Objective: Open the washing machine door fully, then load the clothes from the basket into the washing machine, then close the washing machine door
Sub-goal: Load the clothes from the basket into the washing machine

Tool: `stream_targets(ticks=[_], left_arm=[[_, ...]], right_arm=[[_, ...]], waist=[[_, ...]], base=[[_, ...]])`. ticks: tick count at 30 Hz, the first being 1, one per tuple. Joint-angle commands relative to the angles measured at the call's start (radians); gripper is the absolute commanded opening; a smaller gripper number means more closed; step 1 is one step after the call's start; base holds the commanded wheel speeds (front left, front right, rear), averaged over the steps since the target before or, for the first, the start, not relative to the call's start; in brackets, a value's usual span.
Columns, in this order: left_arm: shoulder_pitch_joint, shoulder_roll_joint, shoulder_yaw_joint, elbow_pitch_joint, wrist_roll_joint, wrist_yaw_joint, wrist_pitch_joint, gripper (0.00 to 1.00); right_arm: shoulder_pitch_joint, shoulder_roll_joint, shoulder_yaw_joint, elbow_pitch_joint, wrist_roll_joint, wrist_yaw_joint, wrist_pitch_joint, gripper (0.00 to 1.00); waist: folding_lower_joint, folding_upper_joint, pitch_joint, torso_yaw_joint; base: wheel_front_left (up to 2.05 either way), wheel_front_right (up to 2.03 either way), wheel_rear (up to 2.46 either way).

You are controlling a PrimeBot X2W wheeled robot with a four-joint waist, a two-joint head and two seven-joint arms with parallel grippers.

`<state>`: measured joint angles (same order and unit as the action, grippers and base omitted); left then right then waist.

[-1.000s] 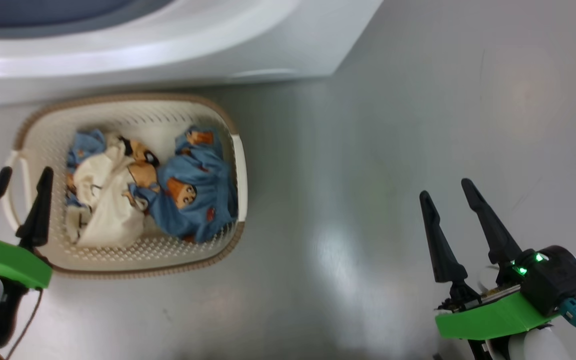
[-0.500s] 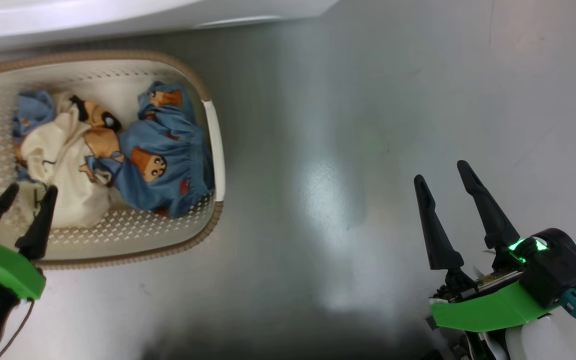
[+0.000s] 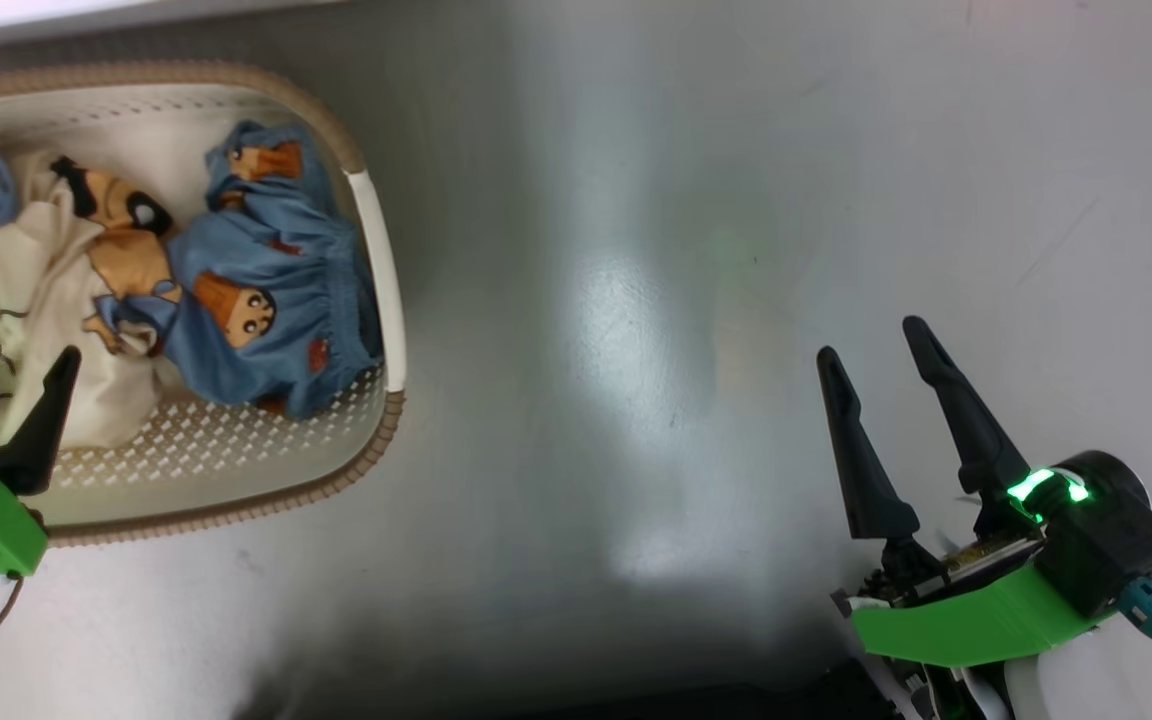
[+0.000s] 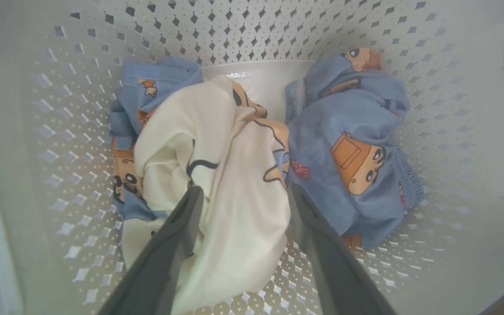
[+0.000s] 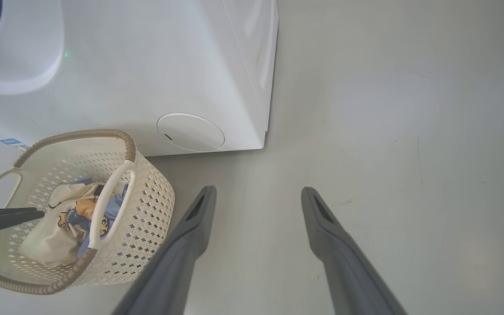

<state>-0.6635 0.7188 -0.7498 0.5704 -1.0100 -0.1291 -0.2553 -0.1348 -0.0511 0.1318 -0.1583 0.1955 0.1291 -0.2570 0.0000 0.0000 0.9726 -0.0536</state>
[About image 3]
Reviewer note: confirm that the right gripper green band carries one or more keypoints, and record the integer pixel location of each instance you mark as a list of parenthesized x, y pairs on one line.
[(966, 625)]

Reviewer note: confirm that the cream cartoon print garment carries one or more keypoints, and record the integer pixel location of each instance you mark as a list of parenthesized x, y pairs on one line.
[(46, 300)]

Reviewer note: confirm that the blue cartoon print garment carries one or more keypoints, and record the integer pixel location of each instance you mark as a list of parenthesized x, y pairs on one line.
[(276, 290)]

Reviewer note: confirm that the cream perforated laundry basket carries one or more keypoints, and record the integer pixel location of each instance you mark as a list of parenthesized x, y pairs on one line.
[(236, 460)]

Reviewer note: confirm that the white front-load washing machine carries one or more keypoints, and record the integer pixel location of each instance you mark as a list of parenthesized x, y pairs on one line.
[(86, 18)]

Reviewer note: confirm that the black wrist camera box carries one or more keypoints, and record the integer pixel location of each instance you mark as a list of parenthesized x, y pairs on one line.
[(1106, 540)]

